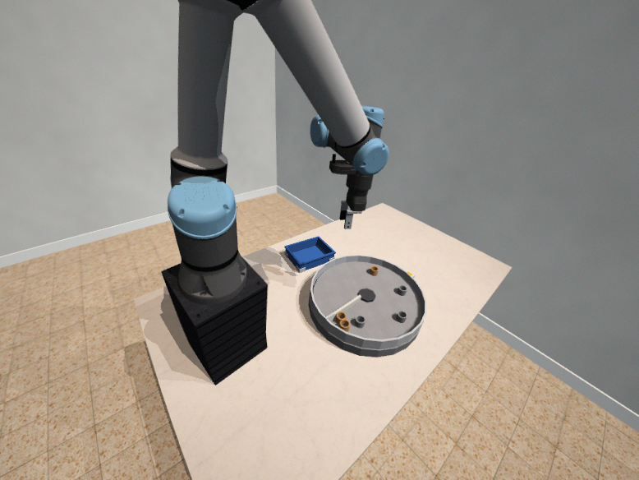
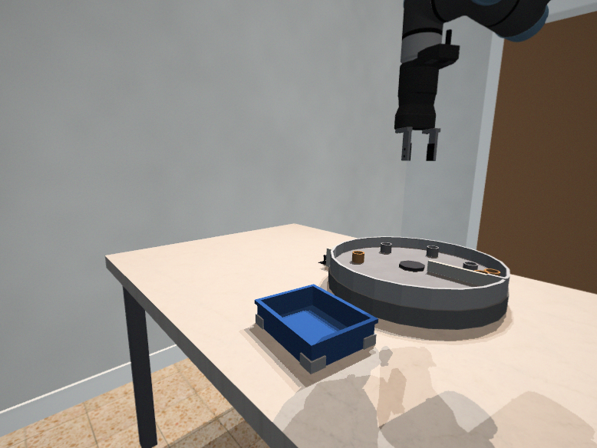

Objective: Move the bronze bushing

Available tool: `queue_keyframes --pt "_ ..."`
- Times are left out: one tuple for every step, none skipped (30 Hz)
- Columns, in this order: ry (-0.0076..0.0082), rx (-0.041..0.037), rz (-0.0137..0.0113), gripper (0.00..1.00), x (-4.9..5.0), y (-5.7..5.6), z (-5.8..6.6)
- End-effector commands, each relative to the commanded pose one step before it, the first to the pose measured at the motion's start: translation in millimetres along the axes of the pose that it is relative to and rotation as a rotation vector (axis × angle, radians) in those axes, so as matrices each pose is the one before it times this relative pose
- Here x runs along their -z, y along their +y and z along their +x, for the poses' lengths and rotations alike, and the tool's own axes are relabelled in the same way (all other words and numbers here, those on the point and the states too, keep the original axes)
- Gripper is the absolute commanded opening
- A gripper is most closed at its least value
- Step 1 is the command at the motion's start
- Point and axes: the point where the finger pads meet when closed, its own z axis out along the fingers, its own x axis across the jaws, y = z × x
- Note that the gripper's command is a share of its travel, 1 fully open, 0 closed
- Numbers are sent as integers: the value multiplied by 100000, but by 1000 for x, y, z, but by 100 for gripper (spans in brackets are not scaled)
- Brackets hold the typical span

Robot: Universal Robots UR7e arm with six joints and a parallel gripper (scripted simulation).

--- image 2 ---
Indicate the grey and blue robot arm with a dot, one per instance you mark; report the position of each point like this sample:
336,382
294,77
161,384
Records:
514,20

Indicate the blue plastic crate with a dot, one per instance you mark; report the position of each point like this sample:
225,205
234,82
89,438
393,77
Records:
315,326

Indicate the grey round turntable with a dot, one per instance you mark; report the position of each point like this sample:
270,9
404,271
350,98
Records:
396,286

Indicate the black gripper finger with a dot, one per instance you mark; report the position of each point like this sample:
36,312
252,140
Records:
432,145
406,146

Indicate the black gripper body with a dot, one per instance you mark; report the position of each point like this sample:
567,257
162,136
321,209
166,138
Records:
418,77

